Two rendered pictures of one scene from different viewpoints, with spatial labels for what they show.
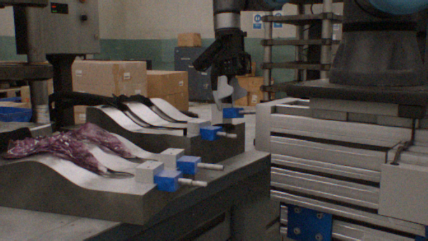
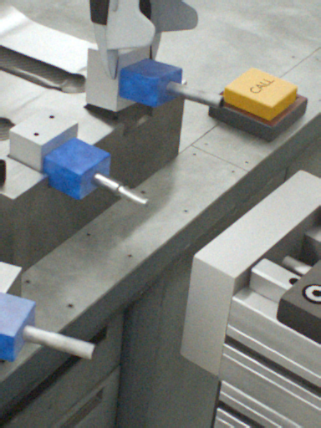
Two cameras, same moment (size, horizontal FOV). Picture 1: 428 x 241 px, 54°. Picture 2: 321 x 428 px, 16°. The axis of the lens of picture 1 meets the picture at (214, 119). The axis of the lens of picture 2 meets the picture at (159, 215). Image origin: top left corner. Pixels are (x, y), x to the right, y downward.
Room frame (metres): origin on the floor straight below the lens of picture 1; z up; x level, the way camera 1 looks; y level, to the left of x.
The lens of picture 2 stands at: (0.23, -0.02, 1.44)
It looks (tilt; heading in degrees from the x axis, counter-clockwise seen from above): 37 degrees down; 357
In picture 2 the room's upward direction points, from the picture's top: 6 degrees clockwise
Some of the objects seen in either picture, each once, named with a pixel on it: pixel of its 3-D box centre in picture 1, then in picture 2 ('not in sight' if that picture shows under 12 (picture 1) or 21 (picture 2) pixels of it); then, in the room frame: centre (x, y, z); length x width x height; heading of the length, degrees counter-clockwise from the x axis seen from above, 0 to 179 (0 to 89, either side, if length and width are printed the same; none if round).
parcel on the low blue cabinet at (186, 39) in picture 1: (189, 39); not in sight; (8.70, 0.52, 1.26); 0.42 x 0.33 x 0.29; 57
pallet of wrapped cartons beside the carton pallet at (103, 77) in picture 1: (97, 97); not in sight; (5.38, 1.53, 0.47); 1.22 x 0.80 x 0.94; 61
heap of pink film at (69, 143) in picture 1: (67, 142); not in sight; (0.87, 0.32, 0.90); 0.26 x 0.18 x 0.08; 73
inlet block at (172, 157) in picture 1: (193, 165); (12, 328); (0.84, 0.04, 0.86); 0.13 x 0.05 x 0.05; 73
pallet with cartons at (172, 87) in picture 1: (141, 96); not in sight; (6.30, 1.11, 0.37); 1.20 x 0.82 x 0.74; 65
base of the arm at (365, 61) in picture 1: (376, 53); not in sight; (0.71, -0.27, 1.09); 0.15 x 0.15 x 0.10
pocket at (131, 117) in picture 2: (223, 131); (117, 121); (1.12, -0.02, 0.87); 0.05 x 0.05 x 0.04; 56
